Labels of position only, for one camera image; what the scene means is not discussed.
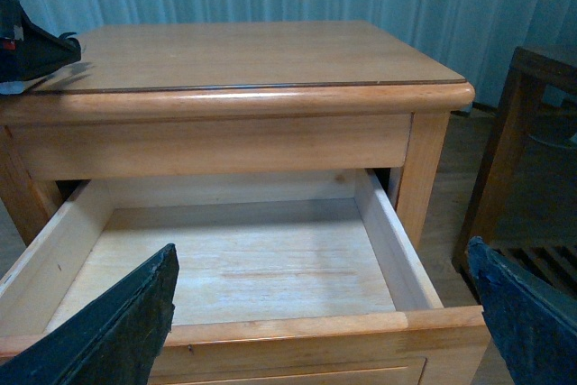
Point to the wooden nightstand cabinet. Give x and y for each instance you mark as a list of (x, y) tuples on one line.
[(178, 99)]

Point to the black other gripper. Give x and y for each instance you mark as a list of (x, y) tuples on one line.
[(28, 52)]

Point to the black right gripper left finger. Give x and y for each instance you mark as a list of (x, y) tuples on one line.
[(115, 339)]

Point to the wooden top drawer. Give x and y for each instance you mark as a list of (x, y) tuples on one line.
[(284, 278)]

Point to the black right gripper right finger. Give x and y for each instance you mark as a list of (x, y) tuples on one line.
[(532, 324)]

